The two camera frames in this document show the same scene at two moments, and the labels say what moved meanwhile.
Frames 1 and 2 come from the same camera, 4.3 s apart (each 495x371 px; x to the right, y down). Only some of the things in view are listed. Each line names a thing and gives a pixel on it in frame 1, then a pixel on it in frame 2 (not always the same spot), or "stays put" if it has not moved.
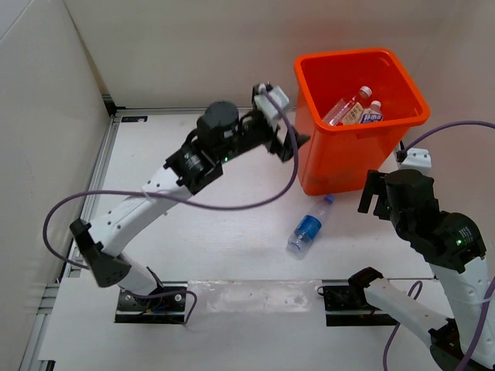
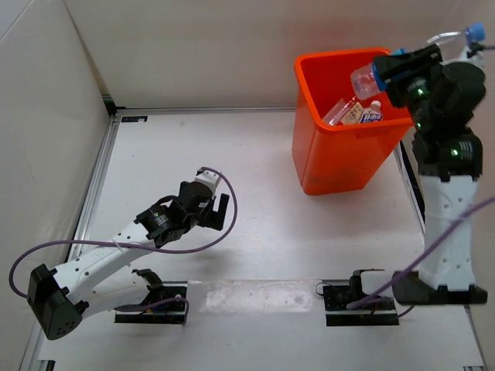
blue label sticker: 134,118 stays put
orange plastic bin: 353,158 stays put
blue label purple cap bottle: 306,229 -> 365,79
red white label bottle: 373,114 stays put
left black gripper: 283,151 -> 214,219
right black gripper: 373,185 -> 391,66
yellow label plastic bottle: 348,111 stays put
